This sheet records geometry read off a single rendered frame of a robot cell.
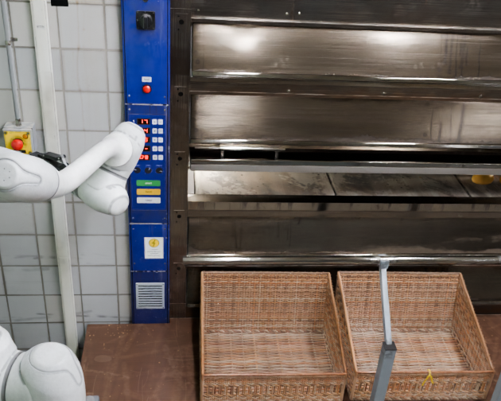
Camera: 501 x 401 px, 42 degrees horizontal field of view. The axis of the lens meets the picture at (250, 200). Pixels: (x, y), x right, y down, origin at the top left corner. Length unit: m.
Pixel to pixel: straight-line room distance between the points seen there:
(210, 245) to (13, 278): 0.82
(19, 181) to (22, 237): 1.27
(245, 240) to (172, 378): 0.62
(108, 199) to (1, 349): 0.52
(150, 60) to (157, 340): 1.19
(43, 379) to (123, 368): 0.96
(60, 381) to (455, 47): 1.74
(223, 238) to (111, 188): 0.79
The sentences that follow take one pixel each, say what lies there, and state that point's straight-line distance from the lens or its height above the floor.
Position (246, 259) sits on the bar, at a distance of 2.31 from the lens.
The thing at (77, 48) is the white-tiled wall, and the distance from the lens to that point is 2.36.
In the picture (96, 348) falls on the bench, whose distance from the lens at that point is 2.84.
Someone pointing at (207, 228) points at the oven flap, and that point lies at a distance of 2.69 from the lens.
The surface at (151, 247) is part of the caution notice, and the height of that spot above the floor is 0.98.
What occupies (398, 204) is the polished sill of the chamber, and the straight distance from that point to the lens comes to 2.75.
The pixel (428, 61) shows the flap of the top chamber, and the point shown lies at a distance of 2.51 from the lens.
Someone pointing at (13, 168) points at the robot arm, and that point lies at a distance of 1.50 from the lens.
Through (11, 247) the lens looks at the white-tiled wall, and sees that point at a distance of 2.80.
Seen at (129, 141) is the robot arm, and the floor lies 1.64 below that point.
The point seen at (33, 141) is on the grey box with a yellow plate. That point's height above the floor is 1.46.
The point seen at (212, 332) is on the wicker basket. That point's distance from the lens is 2.87.
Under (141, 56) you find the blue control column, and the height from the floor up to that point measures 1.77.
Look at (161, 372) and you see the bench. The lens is 2.72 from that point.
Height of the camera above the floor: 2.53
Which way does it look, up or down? 31 degrees down
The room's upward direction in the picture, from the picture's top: 4 degrees clockwise
